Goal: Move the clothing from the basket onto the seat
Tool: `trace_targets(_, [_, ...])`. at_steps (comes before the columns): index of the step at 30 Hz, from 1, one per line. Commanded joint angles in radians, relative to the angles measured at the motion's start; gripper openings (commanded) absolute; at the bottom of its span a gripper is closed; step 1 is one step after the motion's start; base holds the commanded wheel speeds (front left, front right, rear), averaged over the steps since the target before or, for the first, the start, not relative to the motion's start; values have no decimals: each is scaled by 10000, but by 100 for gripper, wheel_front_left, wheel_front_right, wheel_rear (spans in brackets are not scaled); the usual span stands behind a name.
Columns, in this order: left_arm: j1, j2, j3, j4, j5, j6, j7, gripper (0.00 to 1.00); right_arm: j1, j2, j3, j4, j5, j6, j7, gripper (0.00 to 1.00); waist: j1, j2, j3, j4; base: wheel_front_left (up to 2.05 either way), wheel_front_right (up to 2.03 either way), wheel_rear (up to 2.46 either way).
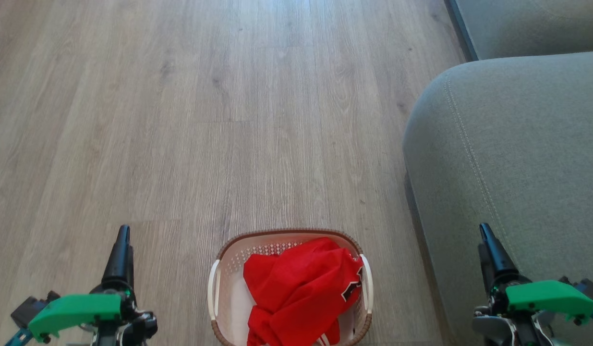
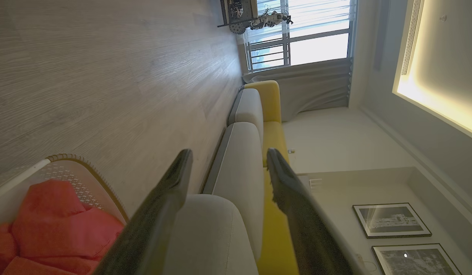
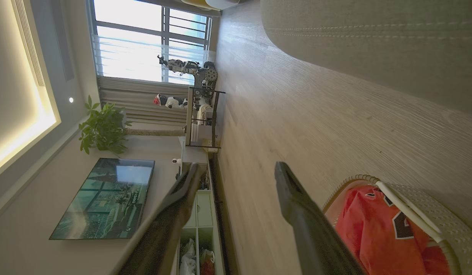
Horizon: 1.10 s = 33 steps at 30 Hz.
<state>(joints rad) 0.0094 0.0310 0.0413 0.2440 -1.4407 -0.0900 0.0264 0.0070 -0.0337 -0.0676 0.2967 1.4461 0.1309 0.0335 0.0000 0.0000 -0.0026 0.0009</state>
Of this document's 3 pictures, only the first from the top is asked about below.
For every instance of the green and dark left gripper body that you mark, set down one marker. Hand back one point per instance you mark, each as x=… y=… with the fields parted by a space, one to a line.
x=80 y=310

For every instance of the green and dark right gripper body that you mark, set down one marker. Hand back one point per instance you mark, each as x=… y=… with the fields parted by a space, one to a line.
x=541 y=295

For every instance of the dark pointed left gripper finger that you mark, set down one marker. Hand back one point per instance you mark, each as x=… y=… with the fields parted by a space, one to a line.
x=119 y=264

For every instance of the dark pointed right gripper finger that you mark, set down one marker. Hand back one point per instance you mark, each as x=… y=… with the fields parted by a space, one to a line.
x=495 y=262

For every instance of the red garment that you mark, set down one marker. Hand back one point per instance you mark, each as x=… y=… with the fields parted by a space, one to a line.
x=296 y=288

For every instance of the grey fabric sofa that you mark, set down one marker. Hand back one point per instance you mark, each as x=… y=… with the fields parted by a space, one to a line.
x=512 y=144

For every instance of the white laundry basket brown rim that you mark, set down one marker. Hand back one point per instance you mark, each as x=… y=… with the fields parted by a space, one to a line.
x=231 y=298

